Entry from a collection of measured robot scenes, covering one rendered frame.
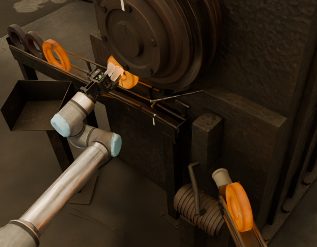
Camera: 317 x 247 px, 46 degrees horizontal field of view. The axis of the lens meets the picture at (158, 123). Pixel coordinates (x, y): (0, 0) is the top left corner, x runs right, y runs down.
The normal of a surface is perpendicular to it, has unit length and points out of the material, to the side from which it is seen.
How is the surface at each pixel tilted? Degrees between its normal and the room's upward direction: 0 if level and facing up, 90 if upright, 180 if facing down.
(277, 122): 0
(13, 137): 0
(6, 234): 10
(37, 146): 0
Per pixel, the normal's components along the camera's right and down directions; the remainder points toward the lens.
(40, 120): -0.15, -0.70
